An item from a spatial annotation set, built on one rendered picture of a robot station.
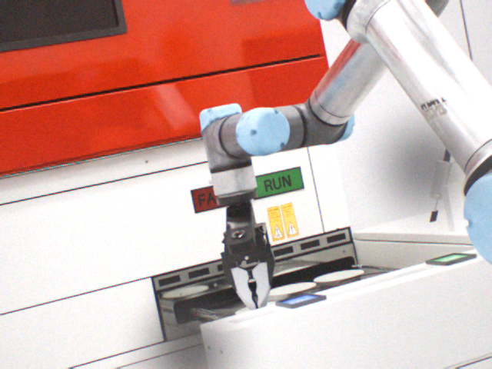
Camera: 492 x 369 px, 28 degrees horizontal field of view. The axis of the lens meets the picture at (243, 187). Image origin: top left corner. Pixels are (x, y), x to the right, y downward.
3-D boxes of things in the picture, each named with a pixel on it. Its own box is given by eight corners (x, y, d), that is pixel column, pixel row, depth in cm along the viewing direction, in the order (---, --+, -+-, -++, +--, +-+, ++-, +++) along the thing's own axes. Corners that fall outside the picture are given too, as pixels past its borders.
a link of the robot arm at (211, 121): (211, 107, 166) (188, 113, 173) (224, 171, 166) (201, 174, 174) (250, 100, 169) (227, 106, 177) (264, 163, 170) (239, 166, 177)
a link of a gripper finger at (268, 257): (279, 282, 172) (269, 232, 171) (278, 284, 170) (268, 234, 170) (253, 287, 172) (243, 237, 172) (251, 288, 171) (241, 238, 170)
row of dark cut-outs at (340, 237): (154, 290, 194) (152, 277, 194) (348, 241, 211) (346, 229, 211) (156, 290, 193) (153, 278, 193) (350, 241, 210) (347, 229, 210)
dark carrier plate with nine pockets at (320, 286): (197, 310, 192) (197, 307, 192) (350, 269, 205) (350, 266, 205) (271, 329, 160) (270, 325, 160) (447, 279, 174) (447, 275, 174)
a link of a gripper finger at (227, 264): (254, 286, 172) (245, 237, 172) (254, 288, 171) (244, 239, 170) (228, 291, 173) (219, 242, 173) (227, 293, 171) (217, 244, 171)
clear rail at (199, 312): (189, 314, 193) (187, 307, 192) (195, 313, 193) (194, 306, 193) (267, 335, 158) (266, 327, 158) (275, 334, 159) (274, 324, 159)
